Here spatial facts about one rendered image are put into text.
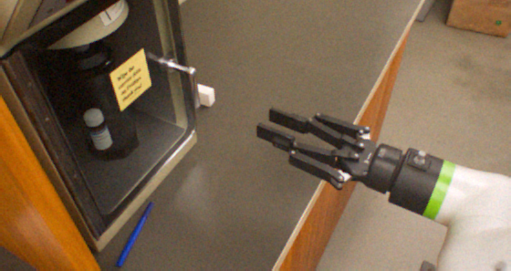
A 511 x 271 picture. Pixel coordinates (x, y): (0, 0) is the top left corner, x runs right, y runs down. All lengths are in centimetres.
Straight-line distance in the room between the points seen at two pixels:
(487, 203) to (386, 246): 136
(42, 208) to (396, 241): 165
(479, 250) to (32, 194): 51
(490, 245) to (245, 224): 46
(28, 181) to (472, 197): 56
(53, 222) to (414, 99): 229
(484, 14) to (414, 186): 271
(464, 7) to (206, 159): 259
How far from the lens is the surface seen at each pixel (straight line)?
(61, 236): 62
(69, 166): 70
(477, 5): 329
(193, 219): 88
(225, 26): 137
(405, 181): 67
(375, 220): 204
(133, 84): 73
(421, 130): 247
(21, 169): 52
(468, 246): 59
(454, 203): 67
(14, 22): 49
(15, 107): 62
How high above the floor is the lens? 168
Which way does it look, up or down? 45 degrees down
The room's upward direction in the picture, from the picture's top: straight up
